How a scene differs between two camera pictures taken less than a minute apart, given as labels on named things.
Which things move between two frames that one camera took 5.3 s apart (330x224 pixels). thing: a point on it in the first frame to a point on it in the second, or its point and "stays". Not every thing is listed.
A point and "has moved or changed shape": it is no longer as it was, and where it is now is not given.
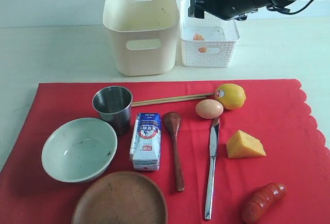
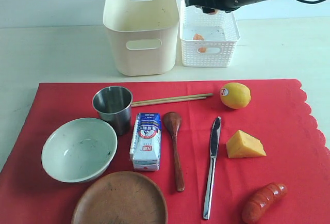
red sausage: (258, 204) stays
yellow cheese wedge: (242, 145) stays
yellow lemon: (234, 96) has moved or changed shape
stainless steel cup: (113, 104) stays
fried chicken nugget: (199, 37) stays
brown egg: (209, 109) has moved or changed shape
